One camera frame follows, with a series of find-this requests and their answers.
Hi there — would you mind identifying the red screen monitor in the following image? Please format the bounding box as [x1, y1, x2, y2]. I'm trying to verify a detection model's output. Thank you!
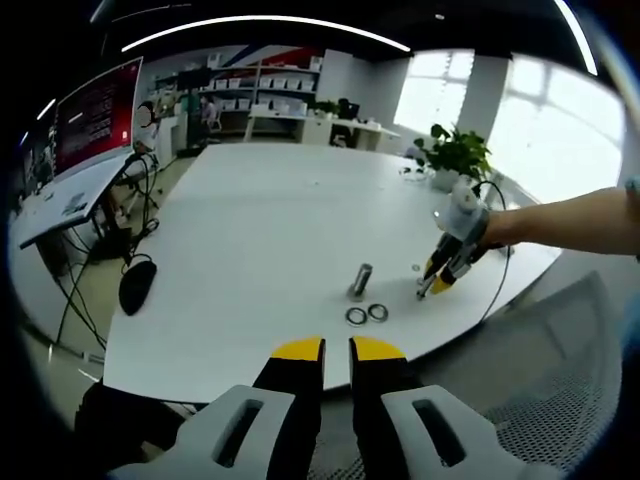
[52, 56, 145, 177]

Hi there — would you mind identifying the black oval object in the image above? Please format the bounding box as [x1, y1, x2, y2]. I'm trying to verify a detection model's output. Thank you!
[118, 259, 158, 317]

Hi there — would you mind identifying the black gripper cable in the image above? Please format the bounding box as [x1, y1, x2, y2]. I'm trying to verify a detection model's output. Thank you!
[472, 179, 514, 324]

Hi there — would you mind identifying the large potted green plant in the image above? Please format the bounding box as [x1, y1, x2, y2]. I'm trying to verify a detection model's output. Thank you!
[399, 123, 495, 192]

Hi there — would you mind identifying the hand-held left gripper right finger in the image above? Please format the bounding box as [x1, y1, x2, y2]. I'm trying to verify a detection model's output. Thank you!
[348, 335, 561, 480]

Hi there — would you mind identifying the grey mesh office chair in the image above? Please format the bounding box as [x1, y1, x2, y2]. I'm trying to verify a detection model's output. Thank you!
[409, 272, 622, 480]

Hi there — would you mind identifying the shelf with white bins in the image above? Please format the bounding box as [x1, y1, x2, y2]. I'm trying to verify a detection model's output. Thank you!
[149, 48, 322, 132]

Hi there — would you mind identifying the long curved ceiling light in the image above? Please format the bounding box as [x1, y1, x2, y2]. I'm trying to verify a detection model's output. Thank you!
[120, 14, 412, 54]

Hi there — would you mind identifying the long white desk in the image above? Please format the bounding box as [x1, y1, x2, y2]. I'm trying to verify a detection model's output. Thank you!
[243, 103, 402, 150]

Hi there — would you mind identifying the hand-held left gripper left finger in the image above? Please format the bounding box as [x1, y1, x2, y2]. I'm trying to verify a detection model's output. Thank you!
[107, 337, 327, 480]

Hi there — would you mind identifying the large metal threaded stud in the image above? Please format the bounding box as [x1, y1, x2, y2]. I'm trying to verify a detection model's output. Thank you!
[347, 262, 375, 302]

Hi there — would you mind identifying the white monitor desk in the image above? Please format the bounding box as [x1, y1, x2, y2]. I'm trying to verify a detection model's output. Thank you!
[18, 149, 139, 250]

